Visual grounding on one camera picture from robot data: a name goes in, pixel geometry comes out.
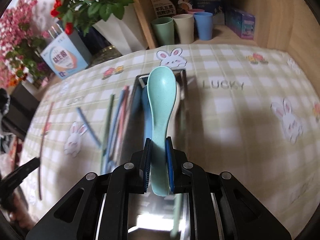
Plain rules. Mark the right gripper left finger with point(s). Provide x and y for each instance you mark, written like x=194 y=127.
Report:
x=141 y=170

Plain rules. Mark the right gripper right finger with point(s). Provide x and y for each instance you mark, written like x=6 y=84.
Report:
x=175 y=160

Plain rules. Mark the pink chopstick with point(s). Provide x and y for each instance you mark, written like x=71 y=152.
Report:
x=121 y=124
x=41 y=150

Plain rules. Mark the teal green spoon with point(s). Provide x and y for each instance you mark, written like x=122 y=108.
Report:
x=161 y=89

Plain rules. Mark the left hand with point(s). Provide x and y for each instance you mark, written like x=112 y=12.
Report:
x=18 y=212

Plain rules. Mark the blue chopstick long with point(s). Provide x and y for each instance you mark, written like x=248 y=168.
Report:
x=112 y=131

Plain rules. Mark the metal utensil tray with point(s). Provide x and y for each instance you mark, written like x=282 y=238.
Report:
x=152 y=216

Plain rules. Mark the blue spoon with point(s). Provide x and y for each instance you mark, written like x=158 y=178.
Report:
x=147 y=115

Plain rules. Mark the blue chopstick crossing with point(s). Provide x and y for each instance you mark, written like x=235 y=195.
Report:
x=91 y=132

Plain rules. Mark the cream white spoon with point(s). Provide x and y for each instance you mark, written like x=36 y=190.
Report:
x=172 y=120

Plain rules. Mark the checkered bunny tablecloth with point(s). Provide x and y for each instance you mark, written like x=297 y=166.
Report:
x=251 y=111

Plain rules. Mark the gold round tin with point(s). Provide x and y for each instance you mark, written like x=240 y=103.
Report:
x=106 y=54

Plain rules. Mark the dark blue box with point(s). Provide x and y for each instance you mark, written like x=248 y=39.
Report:
x=93 y=40

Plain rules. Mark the white flower vase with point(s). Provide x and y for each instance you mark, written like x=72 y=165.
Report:
x=126 y=35

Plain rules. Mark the light blue probiotics box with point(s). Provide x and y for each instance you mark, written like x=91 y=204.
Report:
x=66 y=55

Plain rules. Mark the green cup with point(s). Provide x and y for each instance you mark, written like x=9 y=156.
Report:
x=164 y=30

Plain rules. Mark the beige cup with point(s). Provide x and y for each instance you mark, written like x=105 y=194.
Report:
x=184 y=25

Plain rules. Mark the pink flower plant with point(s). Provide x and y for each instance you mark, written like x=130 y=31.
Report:
x=21 y=45

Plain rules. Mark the blue cup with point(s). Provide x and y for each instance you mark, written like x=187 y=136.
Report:
x=204 y=24

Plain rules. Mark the purple box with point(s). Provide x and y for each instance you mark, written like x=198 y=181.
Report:
x=241 y=23

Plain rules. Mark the pink cup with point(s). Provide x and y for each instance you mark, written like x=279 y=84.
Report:
x=193 y=11

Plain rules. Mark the red rose bouquet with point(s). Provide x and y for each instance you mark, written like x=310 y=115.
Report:
x=83 y=14

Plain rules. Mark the wooden shelf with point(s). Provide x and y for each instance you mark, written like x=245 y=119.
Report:
x=287 y=25

